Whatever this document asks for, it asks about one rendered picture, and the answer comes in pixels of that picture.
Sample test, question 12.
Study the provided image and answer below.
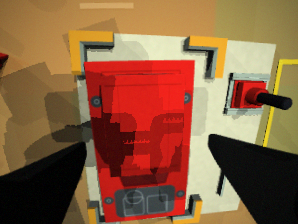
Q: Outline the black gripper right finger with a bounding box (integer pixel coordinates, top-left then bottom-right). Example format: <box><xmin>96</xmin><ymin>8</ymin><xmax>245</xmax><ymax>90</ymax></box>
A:
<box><xmin>207</xmin><ymin>134</ymin><xmax>298</xmax><ymax>224</ymax></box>

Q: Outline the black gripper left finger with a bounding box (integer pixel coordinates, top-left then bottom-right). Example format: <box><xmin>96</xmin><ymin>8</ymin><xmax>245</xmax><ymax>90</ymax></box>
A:
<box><xmin>0</xmin><ymin>142</ymin><xmax>87</xmax><ymax>224</ymax></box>

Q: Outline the white flat plate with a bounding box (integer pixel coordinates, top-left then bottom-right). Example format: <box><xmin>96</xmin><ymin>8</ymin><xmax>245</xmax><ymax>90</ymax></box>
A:
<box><xmin>68</xmin><ymin>30</ymin><xmax>276</xmax><ymax>224</ymax></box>

